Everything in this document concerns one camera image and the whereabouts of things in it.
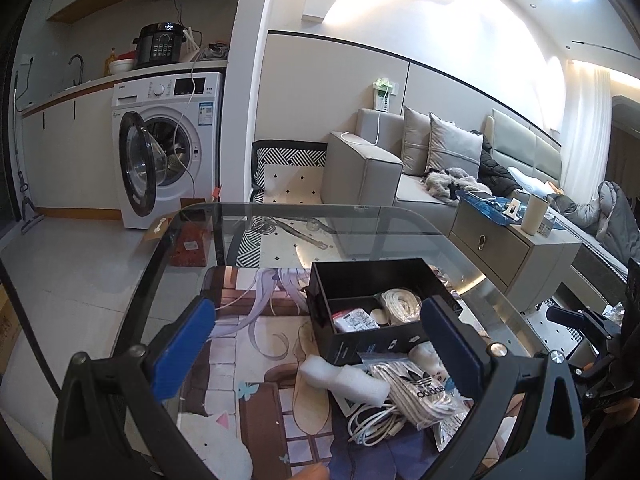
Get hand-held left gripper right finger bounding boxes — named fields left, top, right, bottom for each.
left=419, top=295, right=587, bottom=480

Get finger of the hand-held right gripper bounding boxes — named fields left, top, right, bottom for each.
left=574, top=347, right=626, bottom=403
left=546, top=305, right=608, bottom=343

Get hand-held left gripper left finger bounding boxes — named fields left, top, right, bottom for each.
left=51, top=295, right=217, bottom=480

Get striped clear plastic bag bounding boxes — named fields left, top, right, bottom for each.
left=367, top=360, right=476, bottom=431

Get white cord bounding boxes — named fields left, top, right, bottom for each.
left=380, top=287, right=423, bottom=323

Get white cable coil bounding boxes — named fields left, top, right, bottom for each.
left=347, top=400, right=426, bottom=446

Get white packet with red label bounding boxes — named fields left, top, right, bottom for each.
left=332, top=308, right=381, bottom=333

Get long white foam piece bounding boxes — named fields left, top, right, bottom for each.
left=299, top=355, right=391, bottom=406

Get black box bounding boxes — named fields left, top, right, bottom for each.
left=306, top=258, right=465, bottom=366

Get printed mat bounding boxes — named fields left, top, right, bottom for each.
left=175, top=265, right=526, bottom=480

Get beige side cabinet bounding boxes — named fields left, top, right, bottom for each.
left=448, top=192, right=583, bottom=301

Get grey down jacket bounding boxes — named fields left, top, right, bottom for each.
left=550, top=180, right=636, bottom=261

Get beige cup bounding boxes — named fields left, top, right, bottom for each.
left=521, top=195, right=551, bottom=235

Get cardboard piece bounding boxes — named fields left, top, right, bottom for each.
left=142, top=212, right=176, bottom=241

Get blue plastic tray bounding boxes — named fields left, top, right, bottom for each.
left=460, top=189, right=531, bottom=226

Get white plastic bag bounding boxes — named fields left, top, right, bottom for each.
left=507, top=165, right=551, bottom=196

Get grey fur garment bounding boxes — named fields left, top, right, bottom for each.
left=425, top=166, right=478, bottom=205

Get black jacket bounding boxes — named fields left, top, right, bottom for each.
left=470, top=130, right=523, bottom=196

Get cardboard box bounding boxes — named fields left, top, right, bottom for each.
left=0, top=280, right=21, bottom=376

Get white washing machine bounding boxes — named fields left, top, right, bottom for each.
left=111, top=72, right=224, bottom=231

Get white curtain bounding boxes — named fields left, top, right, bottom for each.
left=562, top=60, right=616, bottom=196

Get beige sofa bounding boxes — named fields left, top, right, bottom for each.
left=320, top=107, right=626, bottom=261

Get wide grey cushion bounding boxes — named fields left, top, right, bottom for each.
left=426, top=111, right=485, bottom=178

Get narrow grey cushion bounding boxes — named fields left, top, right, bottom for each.
left=402, top=106, right=436, bottom=177

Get black white patterned rug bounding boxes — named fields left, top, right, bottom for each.
left=247, top=140, right=351, bottom=266

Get white kitchen counter cabinet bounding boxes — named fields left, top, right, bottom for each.
left=20, top=67, right=126, bottom=211

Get grey cloth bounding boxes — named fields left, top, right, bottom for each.
left=197, top=42, right=230, bottom=61

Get black pressure cooker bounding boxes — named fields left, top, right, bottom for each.
left=132, top=22, right=187, bottom=68

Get grey strap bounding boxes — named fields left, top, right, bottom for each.
left=252, top=215, right=346, bottom=251

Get white charging cable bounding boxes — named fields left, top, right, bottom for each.
left=342, top=110, right=383, bottom=146

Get wall outlet with chargers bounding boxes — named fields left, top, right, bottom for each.
left=372, top=76, right=398, bottom=111

